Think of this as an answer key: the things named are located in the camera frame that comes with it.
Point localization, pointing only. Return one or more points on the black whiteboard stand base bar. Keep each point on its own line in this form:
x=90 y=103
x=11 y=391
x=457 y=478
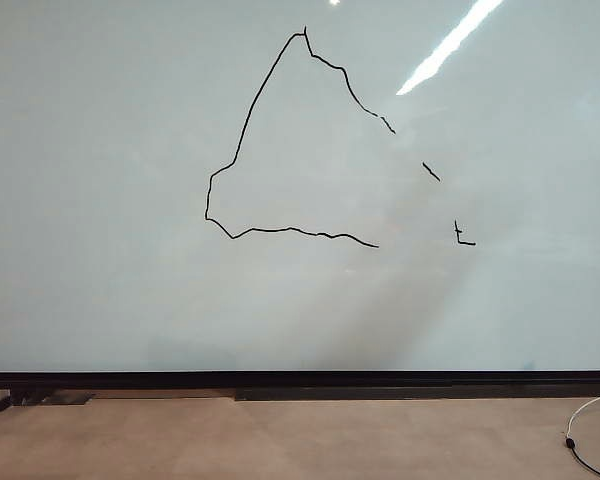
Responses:
x=380 y=394

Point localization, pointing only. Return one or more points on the black drawn marker line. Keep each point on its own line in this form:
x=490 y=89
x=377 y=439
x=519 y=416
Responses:
x=270 y=230

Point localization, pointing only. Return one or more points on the glass whiteboard with black frame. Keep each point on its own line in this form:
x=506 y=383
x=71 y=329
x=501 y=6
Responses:
x=80 y=200

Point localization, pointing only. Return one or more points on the dark metal floor bracket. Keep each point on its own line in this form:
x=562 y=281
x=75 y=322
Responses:
x=65 y=398

